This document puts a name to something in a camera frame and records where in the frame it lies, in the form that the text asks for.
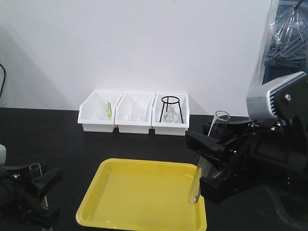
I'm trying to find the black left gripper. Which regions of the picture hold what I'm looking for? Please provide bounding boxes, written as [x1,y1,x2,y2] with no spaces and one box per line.
[0,164,64,228]

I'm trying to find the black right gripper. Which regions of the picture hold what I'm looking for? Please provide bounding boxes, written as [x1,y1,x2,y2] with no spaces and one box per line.
[185,73,308,205]

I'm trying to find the clear glass test tube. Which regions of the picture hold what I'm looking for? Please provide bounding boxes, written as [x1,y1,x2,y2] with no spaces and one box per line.
[29,163,49,216]
[188,110,230,205]

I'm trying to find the yellow plastic tray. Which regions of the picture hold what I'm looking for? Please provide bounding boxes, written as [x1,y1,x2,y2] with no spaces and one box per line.
[76,158,207,231]

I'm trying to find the white storage bin right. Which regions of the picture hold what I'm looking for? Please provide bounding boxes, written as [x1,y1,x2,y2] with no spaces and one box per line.
[152,93,190,136]

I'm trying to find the white storage bin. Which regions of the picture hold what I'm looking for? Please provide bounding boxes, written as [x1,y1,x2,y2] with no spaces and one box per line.
[115,92,155,134]
[152,93,190,136]
[77,90,124,133]

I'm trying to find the clear glass flask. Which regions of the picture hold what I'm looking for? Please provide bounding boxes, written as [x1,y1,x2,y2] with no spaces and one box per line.
[162,105,180,123]

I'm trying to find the clear glass beaker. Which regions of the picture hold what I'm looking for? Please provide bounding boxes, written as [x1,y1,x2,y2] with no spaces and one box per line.
[131,107,146,122]

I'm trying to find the white storage bin left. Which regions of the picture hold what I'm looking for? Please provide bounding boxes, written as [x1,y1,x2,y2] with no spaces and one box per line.
[77,90,124,133]

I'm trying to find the white storage bin middle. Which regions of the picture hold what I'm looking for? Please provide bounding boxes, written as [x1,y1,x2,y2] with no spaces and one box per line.
[115,92,155,134]

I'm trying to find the small glass beaker green stick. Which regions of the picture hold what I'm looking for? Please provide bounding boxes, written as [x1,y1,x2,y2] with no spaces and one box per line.
[103,97,114,120]

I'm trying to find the clear plastic wrapped equipment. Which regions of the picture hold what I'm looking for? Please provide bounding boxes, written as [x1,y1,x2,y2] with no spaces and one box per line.
[249,0,308,91]

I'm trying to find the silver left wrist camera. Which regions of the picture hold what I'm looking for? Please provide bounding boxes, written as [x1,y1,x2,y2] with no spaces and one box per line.
[0,144,7,166]

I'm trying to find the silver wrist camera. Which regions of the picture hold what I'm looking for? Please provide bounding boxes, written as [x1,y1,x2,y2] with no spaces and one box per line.
[246,72,308,120]
[0,144,7,166]

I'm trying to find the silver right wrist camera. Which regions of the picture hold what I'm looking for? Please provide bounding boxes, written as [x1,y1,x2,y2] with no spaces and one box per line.
[246,72,308,120]

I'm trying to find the black wire tripod stand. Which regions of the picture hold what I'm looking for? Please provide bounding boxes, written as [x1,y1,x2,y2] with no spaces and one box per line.
[158,96,188,124]

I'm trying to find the black cable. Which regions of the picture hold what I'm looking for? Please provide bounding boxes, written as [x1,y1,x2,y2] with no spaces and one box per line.
[0,63,6,99]

